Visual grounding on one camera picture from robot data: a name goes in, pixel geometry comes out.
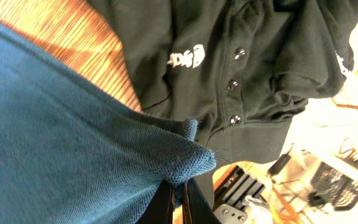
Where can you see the blue polo shirt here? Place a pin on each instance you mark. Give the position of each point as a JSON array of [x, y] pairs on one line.
[[69, 153]]

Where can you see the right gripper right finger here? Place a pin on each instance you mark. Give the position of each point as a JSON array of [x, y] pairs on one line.
[[196, 210]]

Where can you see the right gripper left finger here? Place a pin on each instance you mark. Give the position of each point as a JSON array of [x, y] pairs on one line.
[[160, 208]]

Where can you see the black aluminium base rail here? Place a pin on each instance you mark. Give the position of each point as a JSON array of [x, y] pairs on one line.
[[230, 203]]

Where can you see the black polo shirt right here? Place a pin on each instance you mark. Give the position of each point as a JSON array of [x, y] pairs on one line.
[[242, 68]]

